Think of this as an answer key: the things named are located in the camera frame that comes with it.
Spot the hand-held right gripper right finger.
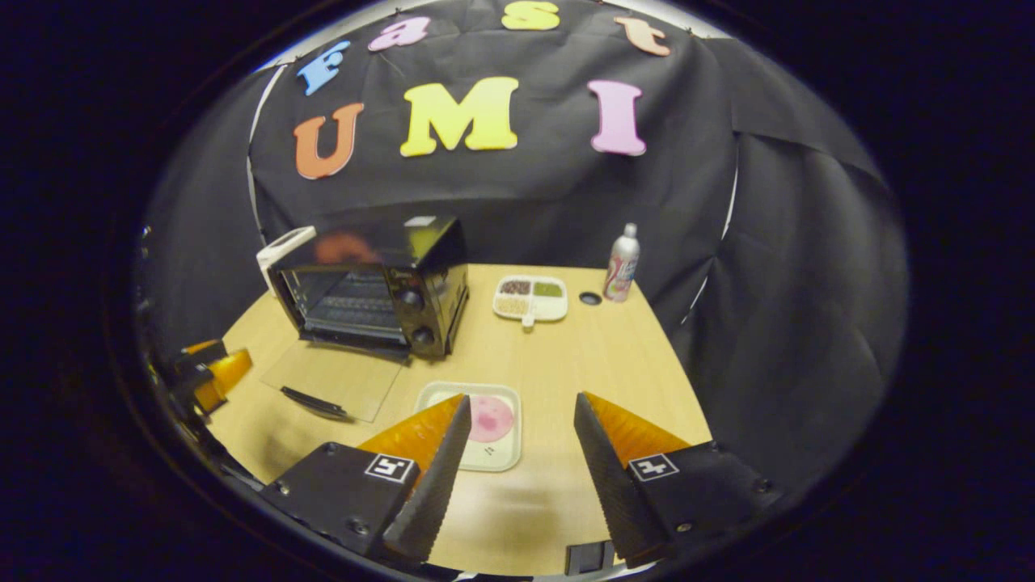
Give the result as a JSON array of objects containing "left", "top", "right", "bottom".
[{"left": 573, "top": 392, "right": 785, "bottom": 570}]

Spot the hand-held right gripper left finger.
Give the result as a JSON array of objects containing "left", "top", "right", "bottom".
[{"left": 260, "top": 394, "right": 473, "bottom": 565}]

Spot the cream square plate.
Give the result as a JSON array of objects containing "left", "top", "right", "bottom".
[{"left": 414, "top": 382, "right": 523, "bottom": 473}]

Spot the pink round food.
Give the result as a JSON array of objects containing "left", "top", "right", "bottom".
[{"left": 467, "top": 394, "right": 516, "bottom": 444}]

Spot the black electric oven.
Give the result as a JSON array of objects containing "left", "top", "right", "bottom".
[{"left": 262, "top": 215, "right": 471, "bottom": 424}]

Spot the white toaster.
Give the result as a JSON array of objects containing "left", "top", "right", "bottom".
[{"left": 256, "top": 226, "right": 318, "bottom": 297}]

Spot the white divided grain dish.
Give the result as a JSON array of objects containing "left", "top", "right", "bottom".
[{"left": 492, "top": 275, "right": 568, "bottom": 330}]

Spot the silver spray bottle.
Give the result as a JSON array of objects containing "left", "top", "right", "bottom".
[{"left": 602, "top": 223, "right": 641, "bottom": 303}]

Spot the black backdrop cloth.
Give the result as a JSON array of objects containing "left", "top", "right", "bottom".
[{"left": 137, "top": 0, "right": 910, "bottom": 490}]

